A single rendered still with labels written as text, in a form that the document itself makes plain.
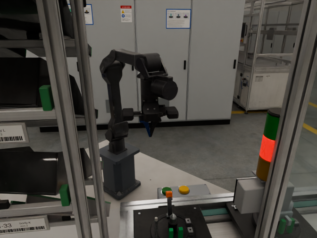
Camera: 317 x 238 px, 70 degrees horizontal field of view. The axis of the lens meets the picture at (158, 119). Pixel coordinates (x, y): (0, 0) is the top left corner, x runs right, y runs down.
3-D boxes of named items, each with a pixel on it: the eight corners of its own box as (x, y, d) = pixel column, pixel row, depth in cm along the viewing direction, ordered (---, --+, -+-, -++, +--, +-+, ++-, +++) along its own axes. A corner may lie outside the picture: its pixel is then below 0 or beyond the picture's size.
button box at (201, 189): (157, 199, 96) (157, 186, 94) (204, 194, 99) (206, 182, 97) (159, 211, 90) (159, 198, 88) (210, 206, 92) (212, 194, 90)
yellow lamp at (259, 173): (251, 170, 54) (254, 152, 52) (271, 168, 54) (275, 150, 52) (263, 183, 49) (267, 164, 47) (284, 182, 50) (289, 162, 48)
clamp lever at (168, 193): (166, 213, 76) (165, 191, 76) (172, 213, 76) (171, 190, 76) (168, 218, 73) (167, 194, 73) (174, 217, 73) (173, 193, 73)
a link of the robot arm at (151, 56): (99, 72, 89) (97, 44, 85) (118, 70, 94) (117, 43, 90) (143, 91, 69) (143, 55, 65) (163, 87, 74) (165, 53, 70)
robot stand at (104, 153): (121, 173, 120) (118, 139, 113) (141, 184, 112) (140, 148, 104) (98, 187, 110) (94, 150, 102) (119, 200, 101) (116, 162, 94)
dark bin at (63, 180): (60, 167, 68) (61, 142, 68) (103, 169, 67) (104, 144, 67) (-18, 192, 40) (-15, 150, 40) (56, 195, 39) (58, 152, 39)
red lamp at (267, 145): (254, 151, 52) (258, 132, 50) (275, 150, 52) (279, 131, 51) (267, 163, 47) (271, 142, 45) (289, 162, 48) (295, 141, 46)
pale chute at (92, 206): (70, 215, 77) (73, 200, 78) (109, 216, 76) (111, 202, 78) (21, 214, 51) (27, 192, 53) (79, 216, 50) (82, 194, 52)
